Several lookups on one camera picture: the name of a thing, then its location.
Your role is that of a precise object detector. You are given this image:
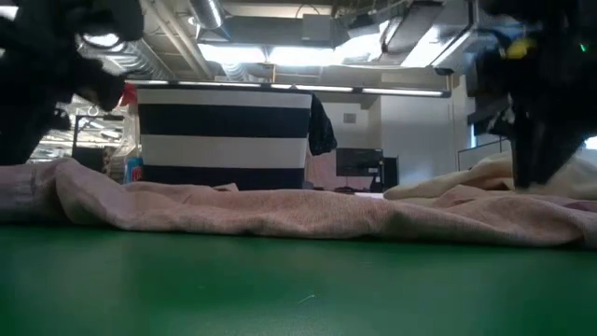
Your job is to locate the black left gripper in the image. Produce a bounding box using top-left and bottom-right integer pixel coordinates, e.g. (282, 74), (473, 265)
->
(0, 0), (146, 165)

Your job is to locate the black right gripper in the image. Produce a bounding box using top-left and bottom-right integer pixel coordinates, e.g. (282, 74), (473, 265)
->
(465, 0), (589, 189)

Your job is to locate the pink button shirt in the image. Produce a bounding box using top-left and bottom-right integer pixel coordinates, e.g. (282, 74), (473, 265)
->
(0, 157), (597, 248)

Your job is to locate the navy white striped laundry basket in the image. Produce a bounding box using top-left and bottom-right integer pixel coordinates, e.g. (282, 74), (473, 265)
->
(136, 86), (313, 190)

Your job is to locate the cream shirt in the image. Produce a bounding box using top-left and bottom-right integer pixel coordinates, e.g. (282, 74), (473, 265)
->
(382, 147), (597, 207)

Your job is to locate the metal framed panel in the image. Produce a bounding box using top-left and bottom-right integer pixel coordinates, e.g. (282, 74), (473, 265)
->
(456, 138), (512, 172)

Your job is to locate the clear plastic bottle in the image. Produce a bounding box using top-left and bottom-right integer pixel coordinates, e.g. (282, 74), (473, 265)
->
(109, 109), (145, 184)

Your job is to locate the light wooden desk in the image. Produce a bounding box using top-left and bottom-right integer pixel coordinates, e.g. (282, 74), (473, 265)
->
(125, 78), (452, 99)

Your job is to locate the white ceiling air unit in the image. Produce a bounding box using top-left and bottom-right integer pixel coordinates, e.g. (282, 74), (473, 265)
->
(382, 0), (477, 71)

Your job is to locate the black computer monitor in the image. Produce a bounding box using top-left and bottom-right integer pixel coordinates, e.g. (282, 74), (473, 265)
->
(335, 147), (384, 177)

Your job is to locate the bright ceiling light panel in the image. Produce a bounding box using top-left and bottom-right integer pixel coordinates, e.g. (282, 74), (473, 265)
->
(198, 44), (337, 67)

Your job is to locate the green table mat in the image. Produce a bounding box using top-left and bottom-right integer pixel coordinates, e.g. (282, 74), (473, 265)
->
(0, 222), (597, 336)

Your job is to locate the ribbed silver ventilation duct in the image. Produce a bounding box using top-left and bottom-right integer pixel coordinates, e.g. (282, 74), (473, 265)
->
(76, 32), (174, 83)

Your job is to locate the smooth silver ventilation duct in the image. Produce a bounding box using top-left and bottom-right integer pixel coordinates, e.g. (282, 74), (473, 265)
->
(188, 0), (229, 32)

